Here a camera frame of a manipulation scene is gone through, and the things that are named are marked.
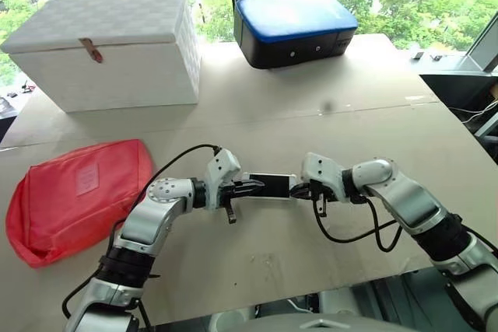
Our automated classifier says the red fabric pouch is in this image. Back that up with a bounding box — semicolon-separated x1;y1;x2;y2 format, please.
5;138;155;269

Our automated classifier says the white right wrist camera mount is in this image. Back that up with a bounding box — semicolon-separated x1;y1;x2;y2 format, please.
300;152;348;203

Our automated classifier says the silver robot torso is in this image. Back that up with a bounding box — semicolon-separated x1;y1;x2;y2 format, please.
212;269;487;332

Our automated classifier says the blue and black padded case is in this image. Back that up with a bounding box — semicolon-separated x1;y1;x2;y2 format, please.
233;0;359;70

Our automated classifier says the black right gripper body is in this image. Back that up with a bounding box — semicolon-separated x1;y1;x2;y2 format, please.
309;180;334;217

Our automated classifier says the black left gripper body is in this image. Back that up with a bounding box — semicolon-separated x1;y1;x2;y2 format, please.
217;180;239;225

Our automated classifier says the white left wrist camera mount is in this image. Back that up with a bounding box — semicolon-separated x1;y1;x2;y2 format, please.
203;148;243;211

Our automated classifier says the white thin cable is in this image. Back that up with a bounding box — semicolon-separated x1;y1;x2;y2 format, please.
458;99;498;124

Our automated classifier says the white smartphone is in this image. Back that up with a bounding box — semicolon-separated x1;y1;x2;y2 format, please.
243;171;300;201

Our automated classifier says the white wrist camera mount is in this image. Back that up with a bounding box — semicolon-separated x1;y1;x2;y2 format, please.
203;148;243;211
300;152;348;203

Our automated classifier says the white woven storage box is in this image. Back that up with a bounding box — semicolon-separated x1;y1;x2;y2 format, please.
0;0;202;114

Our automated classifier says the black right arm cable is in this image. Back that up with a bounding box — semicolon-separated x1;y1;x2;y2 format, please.
313;191;404;253

